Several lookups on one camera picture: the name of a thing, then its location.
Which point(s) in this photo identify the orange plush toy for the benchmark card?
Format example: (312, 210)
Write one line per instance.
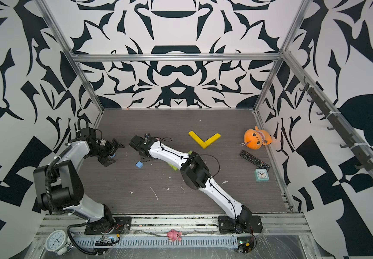
(256, 138)

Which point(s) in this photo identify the pink pig toy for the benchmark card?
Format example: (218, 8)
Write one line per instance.
(174, 235)

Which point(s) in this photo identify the yellow block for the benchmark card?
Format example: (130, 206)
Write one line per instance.
(212, 139)
(197, 139)

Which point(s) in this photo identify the black remote control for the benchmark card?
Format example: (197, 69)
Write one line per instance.
(254, 160)

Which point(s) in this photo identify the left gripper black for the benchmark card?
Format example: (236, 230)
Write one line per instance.
(119, 145)

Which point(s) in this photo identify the white cable duct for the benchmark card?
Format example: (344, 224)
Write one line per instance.
(162, 242)

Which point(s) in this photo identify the black hook rail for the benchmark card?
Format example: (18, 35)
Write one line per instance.
(339, 124)

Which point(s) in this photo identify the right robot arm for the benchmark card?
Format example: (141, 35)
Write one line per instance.
(196, 175)

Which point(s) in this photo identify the circuit board right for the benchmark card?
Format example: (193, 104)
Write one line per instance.
(245, 244)

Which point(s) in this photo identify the small light blue cube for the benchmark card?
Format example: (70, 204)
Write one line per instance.
(139, 164)

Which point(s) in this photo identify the teal square clock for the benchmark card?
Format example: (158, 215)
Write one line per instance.
(261, 175)

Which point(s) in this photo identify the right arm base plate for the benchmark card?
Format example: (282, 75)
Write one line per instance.
(227, 225)

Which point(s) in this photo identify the white alarm clock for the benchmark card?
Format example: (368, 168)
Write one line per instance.
(58, 242)

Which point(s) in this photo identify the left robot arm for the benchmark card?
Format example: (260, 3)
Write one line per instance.
(60, 190)

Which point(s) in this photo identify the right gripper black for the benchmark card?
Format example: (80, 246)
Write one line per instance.
(145, 158)

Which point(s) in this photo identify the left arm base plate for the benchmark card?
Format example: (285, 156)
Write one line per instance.
(119, 225)

